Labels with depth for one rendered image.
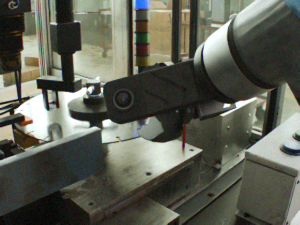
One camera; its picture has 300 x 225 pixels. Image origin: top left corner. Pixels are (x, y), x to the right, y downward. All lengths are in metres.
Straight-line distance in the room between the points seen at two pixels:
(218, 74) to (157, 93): 0.07
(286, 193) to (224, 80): 0.36
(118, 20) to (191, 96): 0.93
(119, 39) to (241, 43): 1.00
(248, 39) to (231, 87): 0.05
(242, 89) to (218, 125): 0.48
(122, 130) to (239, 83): 0.30
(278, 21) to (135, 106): 0.17
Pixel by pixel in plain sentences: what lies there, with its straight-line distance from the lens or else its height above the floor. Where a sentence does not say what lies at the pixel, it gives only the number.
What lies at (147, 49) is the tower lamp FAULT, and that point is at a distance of 0.89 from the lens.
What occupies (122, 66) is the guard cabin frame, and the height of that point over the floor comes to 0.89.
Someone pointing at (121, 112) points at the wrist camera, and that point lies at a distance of 0.33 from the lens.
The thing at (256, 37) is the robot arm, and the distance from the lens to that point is 0.25.
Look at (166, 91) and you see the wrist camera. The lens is 0.33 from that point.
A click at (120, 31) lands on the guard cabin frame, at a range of 1.23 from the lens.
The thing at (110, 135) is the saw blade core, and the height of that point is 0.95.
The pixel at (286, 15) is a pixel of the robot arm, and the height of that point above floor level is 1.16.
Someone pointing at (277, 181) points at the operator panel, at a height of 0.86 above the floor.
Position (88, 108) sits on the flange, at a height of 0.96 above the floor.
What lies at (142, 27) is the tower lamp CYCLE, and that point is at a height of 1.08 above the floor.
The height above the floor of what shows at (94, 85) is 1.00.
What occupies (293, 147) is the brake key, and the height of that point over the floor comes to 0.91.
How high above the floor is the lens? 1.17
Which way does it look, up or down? 21 degrees down
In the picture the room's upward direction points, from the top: straight up
